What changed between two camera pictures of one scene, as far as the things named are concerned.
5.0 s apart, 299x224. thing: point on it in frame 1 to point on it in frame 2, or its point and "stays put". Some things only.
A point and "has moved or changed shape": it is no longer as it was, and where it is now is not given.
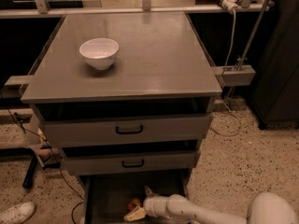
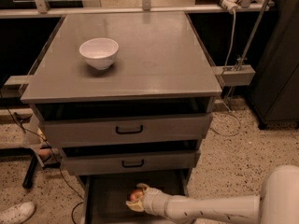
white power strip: (231, 3) stays put
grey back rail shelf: (134, 10) stays put
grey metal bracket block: (240, 75) stays put
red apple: (134, 203) has moved or changed shape
